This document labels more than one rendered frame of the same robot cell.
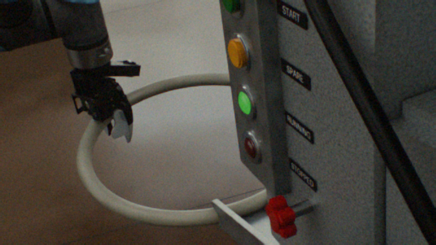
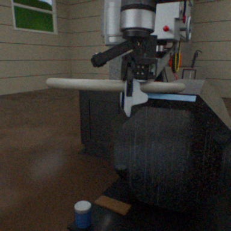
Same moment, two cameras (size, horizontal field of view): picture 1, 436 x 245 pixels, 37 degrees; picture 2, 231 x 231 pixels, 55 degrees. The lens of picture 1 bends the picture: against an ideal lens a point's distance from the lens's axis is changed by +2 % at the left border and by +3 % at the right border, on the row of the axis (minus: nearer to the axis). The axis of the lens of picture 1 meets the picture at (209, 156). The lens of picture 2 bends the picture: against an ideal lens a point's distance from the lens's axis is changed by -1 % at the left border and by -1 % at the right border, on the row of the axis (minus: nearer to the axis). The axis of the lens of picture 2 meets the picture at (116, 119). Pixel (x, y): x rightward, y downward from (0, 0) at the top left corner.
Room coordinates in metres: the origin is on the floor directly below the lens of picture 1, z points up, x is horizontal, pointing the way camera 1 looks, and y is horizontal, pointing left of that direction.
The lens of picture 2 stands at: (1.73, 0.57, 1.01)
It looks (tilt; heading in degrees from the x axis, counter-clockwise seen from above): 15 degrees down; 222
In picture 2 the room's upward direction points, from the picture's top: straight up
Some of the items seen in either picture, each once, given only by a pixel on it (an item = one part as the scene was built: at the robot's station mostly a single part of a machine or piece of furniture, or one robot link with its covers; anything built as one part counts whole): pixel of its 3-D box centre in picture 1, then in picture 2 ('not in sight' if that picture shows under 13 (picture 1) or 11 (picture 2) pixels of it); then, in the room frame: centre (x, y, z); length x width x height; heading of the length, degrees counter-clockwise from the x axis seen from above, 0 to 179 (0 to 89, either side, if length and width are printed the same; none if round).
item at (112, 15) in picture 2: not in sight; (133, 22); (-0.09, -0.85, 1.36); 0.74 x 0.34 x 0.25; 93
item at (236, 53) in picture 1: (238, 52); not in sight; (0.53, -0.04, 1.37); 0.03 x 0.01 x 0.03; 18
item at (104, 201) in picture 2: not in sight; (112, 204); (0.74, -0.36, 0.02); 0.25 x 0.10 x 0.01; 102
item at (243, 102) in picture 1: (246, 102); not in sight; (0.53, -0.04, 1.32); 0.02 x 0.01 x 0.02; 18
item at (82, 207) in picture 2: not in sight; (83, 214); (0.99, -0.37, 0.08); 0.10 x 0.10 x 0.13
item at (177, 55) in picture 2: not in sight; (175, 55); (-0.12, -0.39, 1.05); 0.23 x 0.03 x 0.32; 18
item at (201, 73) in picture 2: not in sight; (185, 85); (-3.15, -1.68, 0.43); 1.30 x 0.62 x 0.86; 10
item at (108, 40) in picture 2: not in sight; (117, 24); (-0.08, -1.04, 1.36); 0.35 x 0.35 x 0.41
